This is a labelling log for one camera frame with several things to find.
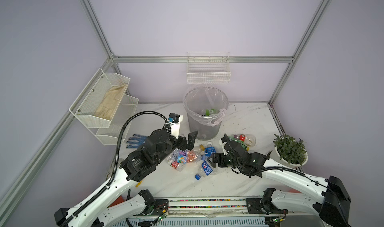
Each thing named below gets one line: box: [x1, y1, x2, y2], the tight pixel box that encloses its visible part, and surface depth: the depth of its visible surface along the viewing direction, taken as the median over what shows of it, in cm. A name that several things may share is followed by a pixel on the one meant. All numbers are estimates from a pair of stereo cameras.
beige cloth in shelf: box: [94, 83, 128, 120], surface depth 81 cm
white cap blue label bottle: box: [204, 141, 216, 160], surface depth 92 cm
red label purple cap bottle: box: [233, 133, 257, 147], surface depth 97 cm
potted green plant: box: [270, 134, 308, 168], surface depth 77 cm
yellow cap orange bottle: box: [198, 144, 205, 156], surface depth 94 cm
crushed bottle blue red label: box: [195, 160, 217, 181], surface depth 83 cm
